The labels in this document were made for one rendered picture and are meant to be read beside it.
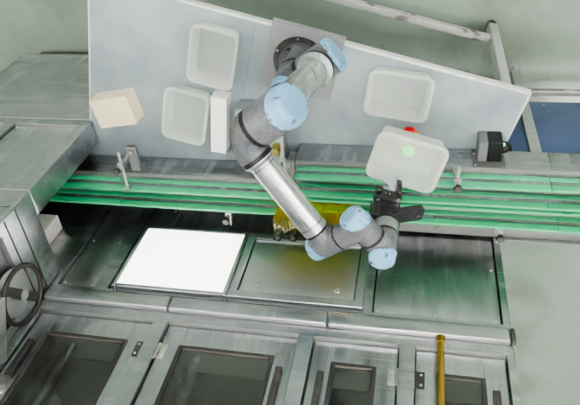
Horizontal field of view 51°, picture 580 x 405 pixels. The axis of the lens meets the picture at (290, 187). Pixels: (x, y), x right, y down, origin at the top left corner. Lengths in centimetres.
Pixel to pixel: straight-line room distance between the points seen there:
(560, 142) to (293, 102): 122
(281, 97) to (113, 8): 97
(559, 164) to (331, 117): 81
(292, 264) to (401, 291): 40
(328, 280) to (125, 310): 71
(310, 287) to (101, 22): 122
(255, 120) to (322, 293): 77
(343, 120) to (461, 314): 80
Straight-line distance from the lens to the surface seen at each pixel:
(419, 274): 222
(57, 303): 233
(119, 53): 239
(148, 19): 228
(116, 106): 241
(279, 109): 151
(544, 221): 232
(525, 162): 226
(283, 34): 212
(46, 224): 261
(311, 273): 216
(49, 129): 263
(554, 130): 252
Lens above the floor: 270
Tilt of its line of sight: 52 degrees down
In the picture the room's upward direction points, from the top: 162 degrees counter-clockwise
